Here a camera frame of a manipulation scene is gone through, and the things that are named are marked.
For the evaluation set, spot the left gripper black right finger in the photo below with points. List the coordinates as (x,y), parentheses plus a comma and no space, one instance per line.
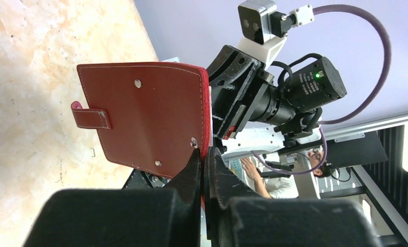
(238,216)

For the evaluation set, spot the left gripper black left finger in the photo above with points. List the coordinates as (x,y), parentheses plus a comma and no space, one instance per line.
(169,216)

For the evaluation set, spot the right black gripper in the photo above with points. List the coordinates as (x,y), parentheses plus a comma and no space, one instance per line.
(230,74)

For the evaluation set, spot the red leather card holder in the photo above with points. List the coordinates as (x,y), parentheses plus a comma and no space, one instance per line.
(148,115)

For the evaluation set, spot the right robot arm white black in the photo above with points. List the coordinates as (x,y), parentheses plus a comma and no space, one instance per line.
(292,102)

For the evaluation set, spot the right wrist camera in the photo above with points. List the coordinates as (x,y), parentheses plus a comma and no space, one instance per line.
(257,40)

